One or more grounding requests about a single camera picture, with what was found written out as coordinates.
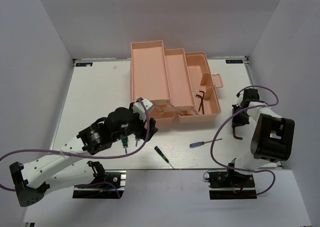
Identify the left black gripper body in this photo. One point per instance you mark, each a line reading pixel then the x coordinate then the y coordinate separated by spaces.
pixel 136 126

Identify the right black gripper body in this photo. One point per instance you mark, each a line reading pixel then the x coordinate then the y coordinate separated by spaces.
pixel 245 118

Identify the green orange stubby screwdriver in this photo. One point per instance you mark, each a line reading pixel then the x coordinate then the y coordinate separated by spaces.
pixel 136 141

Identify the thick dark hex key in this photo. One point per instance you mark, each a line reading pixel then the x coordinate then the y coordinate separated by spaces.
pixel 234 134

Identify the black green precision screwdriver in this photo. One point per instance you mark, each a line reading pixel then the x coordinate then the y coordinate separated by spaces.
pixel 159 152

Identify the blue handled screwdriver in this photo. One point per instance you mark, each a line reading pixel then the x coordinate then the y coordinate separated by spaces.
pixel 199 143

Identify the small dark hex key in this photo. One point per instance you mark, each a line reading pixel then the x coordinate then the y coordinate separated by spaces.
pixel 199 106

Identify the pink plastic toolbox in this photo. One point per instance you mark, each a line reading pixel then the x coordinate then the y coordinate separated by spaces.
pixel 170 79

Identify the long thin hex key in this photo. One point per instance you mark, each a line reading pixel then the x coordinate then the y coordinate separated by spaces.
pixel 202 101

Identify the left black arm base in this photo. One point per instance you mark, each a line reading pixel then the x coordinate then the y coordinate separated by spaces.
pixel 106 184

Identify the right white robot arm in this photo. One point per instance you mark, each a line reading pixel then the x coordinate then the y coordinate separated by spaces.
pixel 273 136

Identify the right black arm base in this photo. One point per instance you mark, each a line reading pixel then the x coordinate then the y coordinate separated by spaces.
pixel 236 183

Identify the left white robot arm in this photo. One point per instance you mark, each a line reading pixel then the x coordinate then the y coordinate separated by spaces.
pixel 52 172

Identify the right blue table label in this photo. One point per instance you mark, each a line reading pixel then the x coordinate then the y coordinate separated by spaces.
pixel 234 61

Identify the blue table label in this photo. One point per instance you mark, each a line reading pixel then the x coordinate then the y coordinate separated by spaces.
pixel 84 64
pixel 234 61

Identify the left blue table label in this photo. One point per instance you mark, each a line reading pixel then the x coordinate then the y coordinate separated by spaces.
pixel 84 64

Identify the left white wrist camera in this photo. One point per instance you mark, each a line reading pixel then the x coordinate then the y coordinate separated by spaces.
pixel 143 106

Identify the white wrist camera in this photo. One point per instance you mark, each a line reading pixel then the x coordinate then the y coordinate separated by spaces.
pixel 143 106
pixel 241 101

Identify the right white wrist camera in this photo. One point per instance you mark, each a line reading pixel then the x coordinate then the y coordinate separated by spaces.
pixel 241 101

